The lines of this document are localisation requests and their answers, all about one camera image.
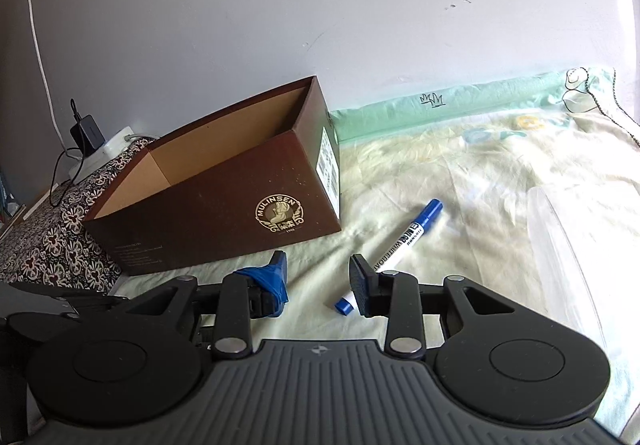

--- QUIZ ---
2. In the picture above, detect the pale printed bed sheet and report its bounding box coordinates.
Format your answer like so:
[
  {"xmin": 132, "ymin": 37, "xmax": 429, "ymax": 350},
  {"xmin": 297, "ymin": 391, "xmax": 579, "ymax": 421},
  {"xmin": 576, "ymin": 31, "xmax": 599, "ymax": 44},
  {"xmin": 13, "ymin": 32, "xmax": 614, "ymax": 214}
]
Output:
[{"xmin": 115, "ymin": 67, "xmax": 640, "ymax": 436}]

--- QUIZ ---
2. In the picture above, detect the clear plastic box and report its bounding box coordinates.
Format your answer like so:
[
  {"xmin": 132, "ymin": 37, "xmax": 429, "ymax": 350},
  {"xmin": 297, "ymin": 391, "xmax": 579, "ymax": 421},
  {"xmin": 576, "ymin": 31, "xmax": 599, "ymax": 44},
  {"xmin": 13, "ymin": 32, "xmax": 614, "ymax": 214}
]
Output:
[{"xmin": 526, "ymin": 184, "xmax": 611, "ymax": 356}]

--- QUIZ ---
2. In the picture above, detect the dark floral patterned cloth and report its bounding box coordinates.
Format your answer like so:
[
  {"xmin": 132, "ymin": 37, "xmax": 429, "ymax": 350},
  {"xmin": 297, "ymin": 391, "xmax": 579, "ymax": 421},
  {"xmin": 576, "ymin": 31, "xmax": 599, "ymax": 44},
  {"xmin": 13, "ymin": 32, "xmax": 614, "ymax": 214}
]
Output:
[{"xmin": 0, "ymin": 137, "xmax": 161, "ymax": 291}]

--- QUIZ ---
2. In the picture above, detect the blue and white marker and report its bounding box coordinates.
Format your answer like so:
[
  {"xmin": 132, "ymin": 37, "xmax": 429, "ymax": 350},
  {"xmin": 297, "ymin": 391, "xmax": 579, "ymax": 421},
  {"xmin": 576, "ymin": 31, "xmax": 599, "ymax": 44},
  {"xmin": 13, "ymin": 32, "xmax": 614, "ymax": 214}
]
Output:
[{"xmin": 334, "ymin": 198, "xmax": 445, "ymax": 317}]

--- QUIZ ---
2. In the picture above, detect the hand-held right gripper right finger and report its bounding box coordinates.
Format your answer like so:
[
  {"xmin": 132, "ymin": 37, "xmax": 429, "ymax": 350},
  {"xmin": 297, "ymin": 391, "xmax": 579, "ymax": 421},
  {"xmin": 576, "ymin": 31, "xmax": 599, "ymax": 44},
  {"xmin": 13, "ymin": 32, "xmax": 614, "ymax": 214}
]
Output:
[{"xmin": 348, "ymin": 254, "xmax": 531, "ymax": 358}]

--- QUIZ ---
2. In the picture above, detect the white wall cable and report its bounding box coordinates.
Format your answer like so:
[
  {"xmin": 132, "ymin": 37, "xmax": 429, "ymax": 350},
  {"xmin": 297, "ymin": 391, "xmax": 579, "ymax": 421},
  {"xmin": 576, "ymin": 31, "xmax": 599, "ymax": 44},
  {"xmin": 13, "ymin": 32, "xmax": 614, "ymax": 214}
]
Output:
[{"xmin": 12, "ymin": 0, "xmax": 68, "ymax": 156}]

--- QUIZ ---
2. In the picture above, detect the white power strip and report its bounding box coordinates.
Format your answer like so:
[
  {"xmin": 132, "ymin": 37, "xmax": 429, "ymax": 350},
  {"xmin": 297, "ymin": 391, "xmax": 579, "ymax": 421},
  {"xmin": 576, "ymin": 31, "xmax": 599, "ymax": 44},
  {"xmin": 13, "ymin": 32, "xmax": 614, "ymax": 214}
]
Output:
[{"xmin": 67, "ymin": 126, "xmax": 136, "ymax": 183}]

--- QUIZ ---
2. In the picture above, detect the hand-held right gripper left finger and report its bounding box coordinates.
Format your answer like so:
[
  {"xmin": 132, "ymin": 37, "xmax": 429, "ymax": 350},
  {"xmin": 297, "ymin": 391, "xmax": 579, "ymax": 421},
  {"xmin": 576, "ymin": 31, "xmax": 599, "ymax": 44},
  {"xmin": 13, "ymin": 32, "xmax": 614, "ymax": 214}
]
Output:
[{"xmin": 120, "ymin": 250, "xmax": 290, "ymax": 360}]

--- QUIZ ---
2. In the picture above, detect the black charger plug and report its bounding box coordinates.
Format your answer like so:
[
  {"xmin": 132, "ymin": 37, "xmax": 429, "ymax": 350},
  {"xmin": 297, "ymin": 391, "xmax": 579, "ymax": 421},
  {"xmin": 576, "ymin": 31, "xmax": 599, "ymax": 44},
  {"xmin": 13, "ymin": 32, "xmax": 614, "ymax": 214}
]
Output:
[{"xmin": 69, "ymin": 99, "xmax": 106, "ymax": 158}]

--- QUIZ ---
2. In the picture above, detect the brown cardboard box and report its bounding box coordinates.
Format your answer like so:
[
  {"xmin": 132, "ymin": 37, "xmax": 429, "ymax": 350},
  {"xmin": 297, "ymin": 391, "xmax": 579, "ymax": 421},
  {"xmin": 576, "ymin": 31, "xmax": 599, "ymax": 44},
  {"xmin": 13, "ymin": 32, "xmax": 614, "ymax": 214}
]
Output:
[{"xmin": 82, "ymin": 75, "xmax": 343, "ymax": 277}]

